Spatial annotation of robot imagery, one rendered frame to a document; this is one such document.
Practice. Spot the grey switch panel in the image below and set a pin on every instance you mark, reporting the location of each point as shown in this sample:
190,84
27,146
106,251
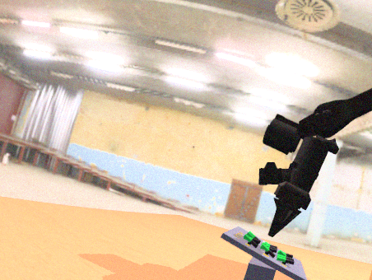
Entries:
267,258

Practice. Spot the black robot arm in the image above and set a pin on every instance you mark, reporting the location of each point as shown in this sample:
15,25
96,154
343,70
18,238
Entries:
327,119

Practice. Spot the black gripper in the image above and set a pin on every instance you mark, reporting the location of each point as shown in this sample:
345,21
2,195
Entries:
294,195

